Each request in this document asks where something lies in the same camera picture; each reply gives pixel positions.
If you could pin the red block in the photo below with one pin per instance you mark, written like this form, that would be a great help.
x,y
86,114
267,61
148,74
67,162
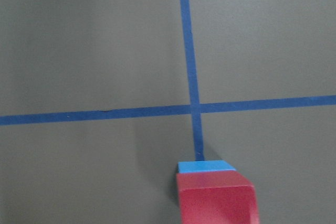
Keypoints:
x,y
216,197

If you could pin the blue block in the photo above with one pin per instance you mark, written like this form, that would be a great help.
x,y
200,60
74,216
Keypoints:
x,y
204,166

